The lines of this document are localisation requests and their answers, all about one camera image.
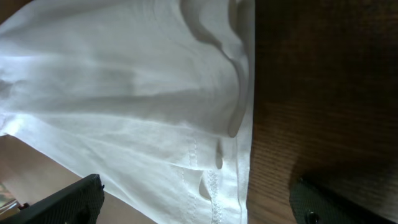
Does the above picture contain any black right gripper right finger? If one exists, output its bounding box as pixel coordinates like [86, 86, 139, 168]
[289, 178, 395, 224]

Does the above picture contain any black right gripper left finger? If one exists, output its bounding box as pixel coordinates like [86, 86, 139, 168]
[1, 174, 104, 224]

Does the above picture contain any white t-shirt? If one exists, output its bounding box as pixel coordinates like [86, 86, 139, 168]
[1, 0, 255, 223]

